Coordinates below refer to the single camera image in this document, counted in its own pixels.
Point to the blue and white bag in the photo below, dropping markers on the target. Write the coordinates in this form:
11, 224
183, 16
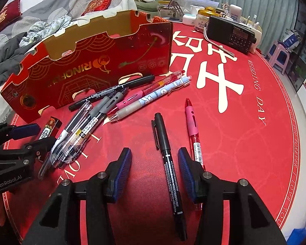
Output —
292, 39

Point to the pink grip red gel pen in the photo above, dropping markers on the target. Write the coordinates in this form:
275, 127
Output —
128, 102

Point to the short black marker pen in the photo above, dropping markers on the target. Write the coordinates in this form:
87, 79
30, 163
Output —
169, 168

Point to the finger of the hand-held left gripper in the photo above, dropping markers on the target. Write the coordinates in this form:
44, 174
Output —
23, 130
40, 144

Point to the gold lid jar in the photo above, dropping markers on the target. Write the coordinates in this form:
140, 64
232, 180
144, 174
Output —
205, 16

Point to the dark red embroidered pillow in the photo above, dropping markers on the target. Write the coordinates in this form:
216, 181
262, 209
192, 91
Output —
3, 17

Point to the metal phone stand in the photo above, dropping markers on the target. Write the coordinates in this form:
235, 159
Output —
177, 11

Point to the grey wave pattern blanket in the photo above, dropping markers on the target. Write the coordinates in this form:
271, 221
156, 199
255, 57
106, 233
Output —
53, 12

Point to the clear capped black gel pen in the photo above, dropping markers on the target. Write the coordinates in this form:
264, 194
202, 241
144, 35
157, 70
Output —
74, 125

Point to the light floral cloth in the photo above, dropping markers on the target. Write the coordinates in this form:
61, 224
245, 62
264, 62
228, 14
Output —
44, 29

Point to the long black marker pen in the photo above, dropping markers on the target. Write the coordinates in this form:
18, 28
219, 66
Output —
109, 91

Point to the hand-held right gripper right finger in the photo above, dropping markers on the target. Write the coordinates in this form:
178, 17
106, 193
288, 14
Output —
186, 176

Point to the red cardboard box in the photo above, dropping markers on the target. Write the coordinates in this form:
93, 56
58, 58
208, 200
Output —
97, 56

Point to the silver metal rod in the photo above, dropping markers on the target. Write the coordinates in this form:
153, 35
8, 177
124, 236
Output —
219, 46

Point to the red round table mat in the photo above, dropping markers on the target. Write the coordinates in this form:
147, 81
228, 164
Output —
232, 132

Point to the grey grip clear gel pen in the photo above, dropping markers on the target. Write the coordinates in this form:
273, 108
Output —
105, 107
114, 99

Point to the black portable radio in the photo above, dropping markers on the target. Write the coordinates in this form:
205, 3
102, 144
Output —
230, 34

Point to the clear plastic bag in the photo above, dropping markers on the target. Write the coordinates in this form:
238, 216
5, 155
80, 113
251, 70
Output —
201, 1

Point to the glass jar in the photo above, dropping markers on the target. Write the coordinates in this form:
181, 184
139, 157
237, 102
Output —
164, 9

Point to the pink clip red gel pen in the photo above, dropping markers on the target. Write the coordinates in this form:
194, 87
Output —
192, 125

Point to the bright red embroidered pillow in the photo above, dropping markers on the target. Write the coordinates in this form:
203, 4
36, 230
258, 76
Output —
98, 3

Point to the pink plastic stool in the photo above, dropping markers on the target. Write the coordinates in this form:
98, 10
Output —
278, 56

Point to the white box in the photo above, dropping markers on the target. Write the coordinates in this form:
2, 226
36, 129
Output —
258, 34

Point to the blue plastic stool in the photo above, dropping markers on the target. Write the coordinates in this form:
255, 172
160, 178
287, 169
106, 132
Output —
298, 237

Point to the dark grey cloth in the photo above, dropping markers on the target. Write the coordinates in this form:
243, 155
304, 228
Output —
5, 63

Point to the green sofa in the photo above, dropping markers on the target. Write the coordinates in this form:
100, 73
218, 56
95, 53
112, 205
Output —
142, 6

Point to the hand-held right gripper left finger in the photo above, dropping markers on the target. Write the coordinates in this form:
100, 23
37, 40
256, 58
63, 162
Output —
123, 173

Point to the white bottle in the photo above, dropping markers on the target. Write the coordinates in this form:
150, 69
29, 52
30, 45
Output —
236, 12

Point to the dark glass cabinet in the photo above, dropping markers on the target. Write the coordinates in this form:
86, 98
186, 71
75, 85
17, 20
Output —
303, 43

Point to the small red patterned box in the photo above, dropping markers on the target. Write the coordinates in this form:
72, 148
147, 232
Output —
49, 130

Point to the white round container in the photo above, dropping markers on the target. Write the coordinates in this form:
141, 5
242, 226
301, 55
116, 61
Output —
188, 20

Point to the light blue rabbit print pen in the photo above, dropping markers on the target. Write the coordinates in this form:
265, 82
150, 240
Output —
153, 95

